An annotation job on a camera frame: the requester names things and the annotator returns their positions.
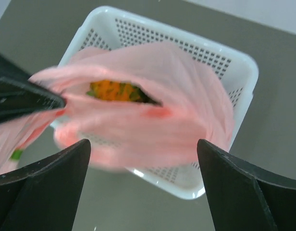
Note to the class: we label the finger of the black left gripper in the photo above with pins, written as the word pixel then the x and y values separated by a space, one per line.
pixel 20 97

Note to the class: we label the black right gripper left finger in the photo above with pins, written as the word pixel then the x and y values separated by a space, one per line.
pixel 44 195

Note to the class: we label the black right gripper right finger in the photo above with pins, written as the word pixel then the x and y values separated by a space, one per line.
pixel 243 196

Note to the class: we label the orange toy pineapple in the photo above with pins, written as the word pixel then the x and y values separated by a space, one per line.
pixel 107 90

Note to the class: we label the pink plastic bag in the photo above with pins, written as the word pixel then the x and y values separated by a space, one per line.
pixel 194 106

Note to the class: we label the white perforated plastic basket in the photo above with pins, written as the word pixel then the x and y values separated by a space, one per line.
pixel 111 28

